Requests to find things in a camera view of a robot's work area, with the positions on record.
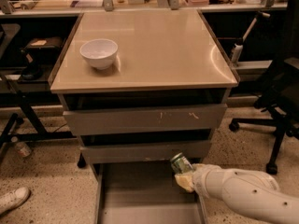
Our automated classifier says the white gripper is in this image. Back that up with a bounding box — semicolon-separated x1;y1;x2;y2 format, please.
175;163;219;198

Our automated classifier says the green soda can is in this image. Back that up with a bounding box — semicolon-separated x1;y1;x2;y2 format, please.
170;153;194;174

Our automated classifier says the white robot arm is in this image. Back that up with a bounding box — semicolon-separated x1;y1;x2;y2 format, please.
175;163;299;224

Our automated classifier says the middle grey drawer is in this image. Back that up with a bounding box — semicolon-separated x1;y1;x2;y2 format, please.
80;140;211;164

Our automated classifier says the top grey drawer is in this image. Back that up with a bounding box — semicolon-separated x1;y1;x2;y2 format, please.
64;104;227;135

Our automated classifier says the bottom open grey drawer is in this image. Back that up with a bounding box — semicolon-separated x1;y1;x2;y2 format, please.
94;161;208;224

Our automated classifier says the grey drawer cabinet with counter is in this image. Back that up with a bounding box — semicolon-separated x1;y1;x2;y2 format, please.
50;8;240;224

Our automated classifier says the black office chair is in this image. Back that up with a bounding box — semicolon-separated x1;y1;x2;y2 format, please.
229;0;299;175

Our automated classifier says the white ceramic bowl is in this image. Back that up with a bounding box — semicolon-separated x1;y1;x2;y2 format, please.
79;38;119;70

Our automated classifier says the plastic water bottle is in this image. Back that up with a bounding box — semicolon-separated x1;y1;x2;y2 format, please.
11;136;32;158

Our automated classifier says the white sneaker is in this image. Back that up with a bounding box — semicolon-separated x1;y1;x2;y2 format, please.
0;187;31;215

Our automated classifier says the black tape dispenser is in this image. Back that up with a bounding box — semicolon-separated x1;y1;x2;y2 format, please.
21;49;43;80

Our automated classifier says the black box with label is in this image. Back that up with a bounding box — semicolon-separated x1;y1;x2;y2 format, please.
25;36;64;57

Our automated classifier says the white handled tool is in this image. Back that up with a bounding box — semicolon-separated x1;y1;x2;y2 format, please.
231;10;272;67

